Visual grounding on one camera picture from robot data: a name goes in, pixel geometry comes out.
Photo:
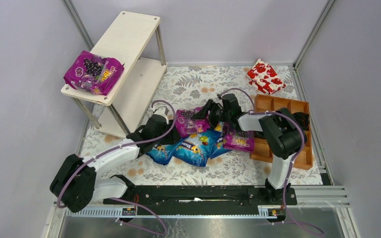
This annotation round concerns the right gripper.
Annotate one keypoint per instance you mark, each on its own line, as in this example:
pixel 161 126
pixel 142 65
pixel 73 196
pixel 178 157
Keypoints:
pixel 212 112

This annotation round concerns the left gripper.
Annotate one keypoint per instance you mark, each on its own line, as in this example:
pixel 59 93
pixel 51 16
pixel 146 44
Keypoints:
pixel 165 135

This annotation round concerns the purple candy bag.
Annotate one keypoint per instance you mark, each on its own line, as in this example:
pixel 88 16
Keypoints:
pixel 93 74
pixel 186 126
pixel 237 140

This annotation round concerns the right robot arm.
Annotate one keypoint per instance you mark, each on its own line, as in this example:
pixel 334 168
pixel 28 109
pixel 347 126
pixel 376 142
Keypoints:
pixel 284 136

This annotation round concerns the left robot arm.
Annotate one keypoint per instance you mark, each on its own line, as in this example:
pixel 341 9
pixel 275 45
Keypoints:
pixel 78 182

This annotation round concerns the blue candy bag left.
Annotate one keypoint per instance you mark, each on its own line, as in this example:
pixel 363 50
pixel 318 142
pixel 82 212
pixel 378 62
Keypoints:
pixel 162 153

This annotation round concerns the blue candy bag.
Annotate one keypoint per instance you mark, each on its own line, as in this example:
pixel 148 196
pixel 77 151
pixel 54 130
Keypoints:
pixel 197 148
pixel 162 153
pixel 218 149

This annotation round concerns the blue candy bag right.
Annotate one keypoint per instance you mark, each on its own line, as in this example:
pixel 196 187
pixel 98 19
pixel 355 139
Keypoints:
pixel 218 149

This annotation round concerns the blue candy bag middle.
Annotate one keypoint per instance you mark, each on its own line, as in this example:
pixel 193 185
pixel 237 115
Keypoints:
pixel 197 148

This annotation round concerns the white two-tier shelf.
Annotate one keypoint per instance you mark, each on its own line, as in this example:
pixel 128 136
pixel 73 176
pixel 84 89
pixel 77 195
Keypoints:
pixel 134 39

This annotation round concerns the floral table mat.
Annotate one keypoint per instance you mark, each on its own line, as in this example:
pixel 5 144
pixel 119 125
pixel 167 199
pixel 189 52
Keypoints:
pixel 187 87

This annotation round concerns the red poppy folded cloth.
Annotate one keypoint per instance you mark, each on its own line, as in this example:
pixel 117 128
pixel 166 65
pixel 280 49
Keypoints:
pixel 264 78

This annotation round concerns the black orange rolled item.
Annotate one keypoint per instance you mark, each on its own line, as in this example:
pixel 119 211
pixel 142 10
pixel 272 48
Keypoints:
pixel 303 119

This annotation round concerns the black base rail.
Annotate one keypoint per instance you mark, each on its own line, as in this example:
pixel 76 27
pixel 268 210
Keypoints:
pixel 223 200

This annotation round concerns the aluminium frame post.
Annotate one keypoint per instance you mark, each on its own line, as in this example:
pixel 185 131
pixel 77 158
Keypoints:
pixel 317 26

